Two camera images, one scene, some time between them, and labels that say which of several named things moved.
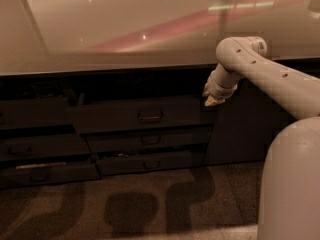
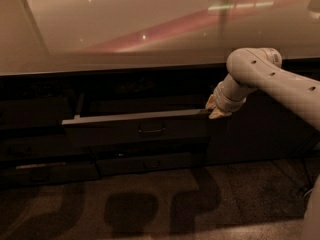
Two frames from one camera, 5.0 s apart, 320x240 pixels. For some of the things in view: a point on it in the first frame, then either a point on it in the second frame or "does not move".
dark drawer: x=151 y=163 does not move
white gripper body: x=218 y=89 -> x=224 y=99
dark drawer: x=72 y=144 does not move
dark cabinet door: x=243 y=125 does not move
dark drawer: x=34 y=112 does not move
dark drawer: x=91 y=113 -> x=130 y=128
